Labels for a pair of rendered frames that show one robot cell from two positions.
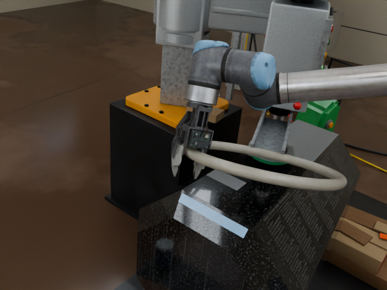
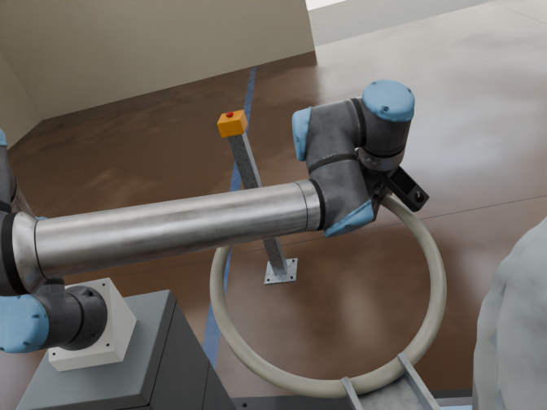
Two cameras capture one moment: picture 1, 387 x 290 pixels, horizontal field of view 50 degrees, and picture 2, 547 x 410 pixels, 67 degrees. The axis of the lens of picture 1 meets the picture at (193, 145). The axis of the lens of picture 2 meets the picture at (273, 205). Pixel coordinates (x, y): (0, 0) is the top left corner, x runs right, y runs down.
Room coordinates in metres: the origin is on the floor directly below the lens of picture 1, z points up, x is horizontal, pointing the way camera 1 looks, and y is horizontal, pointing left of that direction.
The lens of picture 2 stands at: (1.64, -0.49, 1.81)
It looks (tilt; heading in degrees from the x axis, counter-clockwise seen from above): 33 degrees down; 159
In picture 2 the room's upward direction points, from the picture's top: 17 degrees counter-clockwise
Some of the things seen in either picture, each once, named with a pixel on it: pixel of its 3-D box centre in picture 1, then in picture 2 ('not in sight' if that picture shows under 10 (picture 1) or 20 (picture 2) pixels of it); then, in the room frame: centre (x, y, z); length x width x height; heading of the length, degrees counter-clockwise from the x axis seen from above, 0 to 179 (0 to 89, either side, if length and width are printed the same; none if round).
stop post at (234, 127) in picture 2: not in sight; (259, 202); (-0.25, 0.14, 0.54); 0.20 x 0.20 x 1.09; 54
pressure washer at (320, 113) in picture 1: (317, 113); not in sight; (3.17, -1.00, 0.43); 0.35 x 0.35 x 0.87; 39
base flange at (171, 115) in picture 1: (177, 102); not in sight; (2.38, 0.13, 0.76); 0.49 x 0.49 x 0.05; 54
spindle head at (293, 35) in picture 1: (292, 52); not in sight; (1.77, -0.38, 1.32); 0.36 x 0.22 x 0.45; 166
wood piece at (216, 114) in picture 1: (204, 111); not in sight; (2.19, -0.05, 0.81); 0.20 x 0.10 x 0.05; 62
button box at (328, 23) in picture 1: (320, 54); not in sight; (1.60, -0.46, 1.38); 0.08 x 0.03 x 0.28; 166
